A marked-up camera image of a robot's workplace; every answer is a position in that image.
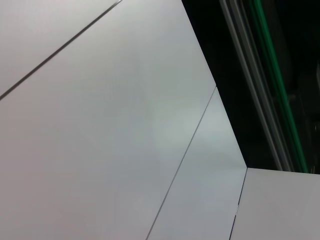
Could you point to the grey metal rail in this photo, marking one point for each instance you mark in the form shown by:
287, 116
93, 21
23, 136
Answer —
253, 75

